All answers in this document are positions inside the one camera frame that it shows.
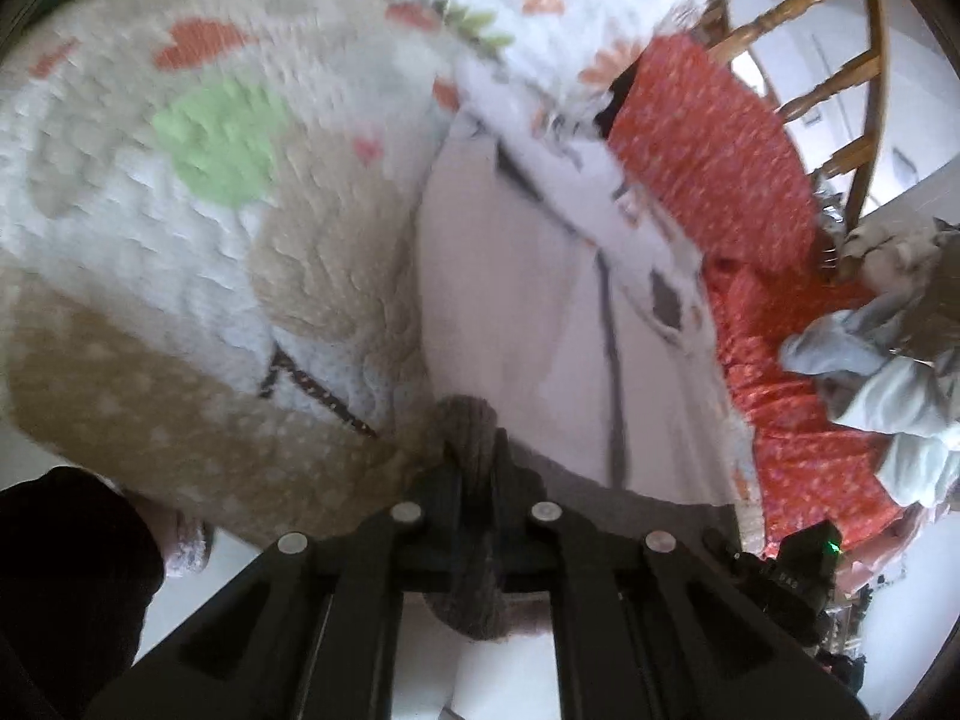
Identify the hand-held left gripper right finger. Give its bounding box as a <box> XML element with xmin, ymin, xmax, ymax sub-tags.
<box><xmin>487</xmin><ymin>429</ymin><xmax>865</xmax><ymax>720</ymax></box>

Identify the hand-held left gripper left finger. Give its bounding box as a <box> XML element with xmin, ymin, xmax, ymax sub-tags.
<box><xmin>86</xmin><ymin>439</ymin><xmax>466</xmax><ymax>720</ymax></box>

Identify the white garment with grey hem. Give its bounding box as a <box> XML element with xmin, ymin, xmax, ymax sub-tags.
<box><xmin>415</xmin><ymin>106</ymin><xmax>760</xmax><ymax>644</ymax></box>

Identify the pile of pale blue clothes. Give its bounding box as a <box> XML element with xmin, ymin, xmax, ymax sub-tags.
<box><xmin>780</xmin><ymin>217</ymin><xmax>960</xmax><ymax>511</ymax></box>

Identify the person's grey slipper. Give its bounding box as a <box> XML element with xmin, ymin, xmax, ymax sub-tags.
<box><xmin>154</xmin><ymin>506</ymin><xmax>217</xmax><ymax>578</ymax></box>

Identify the quilted beige printed blanket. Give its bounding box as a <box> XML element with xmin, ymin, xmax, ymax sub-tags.
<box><xmin>0</xmin><ymin>0</ymin><xmax>466</xmax><ymax>548</ymax></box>

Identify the red patterned cloth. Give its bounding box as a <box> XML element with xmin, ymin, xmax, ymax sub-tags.
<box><xmin>606</xmin><ymin>34</ymin><xmax>905</xmax><ymax>560</ymax></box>

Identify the person's dark trouser leg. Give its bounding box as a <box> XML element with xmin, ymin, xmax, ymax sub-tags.
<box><xmin>0</xmin><ymin>465</ymin><xmax>164</xmax><ymax>720</ymax></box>

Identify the white floral fleece blanket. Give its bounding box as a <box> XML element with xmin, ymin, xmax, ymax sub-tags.
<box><xmin>352</xmin><ymin>0</ymin><xmax>713</xmax><ymax>143</ymax></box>

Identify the wooden chair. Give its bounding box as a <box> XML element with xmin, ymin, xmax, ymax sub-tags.
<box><xmin>660</xmin><ymin>0</ymin><xmax>893</xmax><ymax>241</ymax></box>

